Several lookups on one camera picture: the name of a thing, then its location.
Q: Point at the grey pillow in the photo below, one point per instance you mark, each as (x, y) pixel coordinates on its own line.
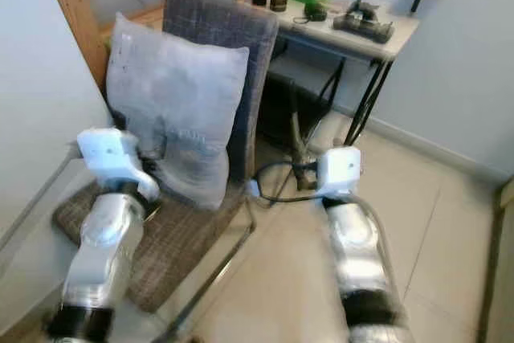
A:
(177, 86)

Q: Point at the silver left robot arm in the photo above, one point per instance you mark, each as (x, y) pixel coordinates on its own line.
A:
(100, 263)

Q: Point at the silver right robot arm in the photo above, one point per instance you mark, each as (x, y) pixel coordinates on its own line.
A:
(361, 255)

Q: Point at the grey plaid chair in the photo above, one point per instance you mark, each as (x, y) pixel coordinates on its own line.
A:
(225, 22)

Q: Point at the grey game controller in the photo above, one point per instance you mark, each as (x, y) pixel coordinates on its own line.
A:
(365, 26)

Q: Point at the white desk with black legs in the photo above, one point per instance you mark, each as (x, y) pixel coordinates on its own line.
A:
(401, 26)

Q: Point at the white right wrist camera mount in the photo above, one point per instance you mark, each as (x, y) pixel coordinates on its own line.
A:
(339, 170)

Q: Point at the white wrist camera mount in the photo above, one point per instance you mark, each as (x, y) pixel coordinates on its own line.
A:
(112, 154)
(339, 170)

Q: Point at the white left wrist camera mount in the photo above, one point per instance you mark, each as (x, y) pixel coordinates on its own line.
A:
(112, 154)

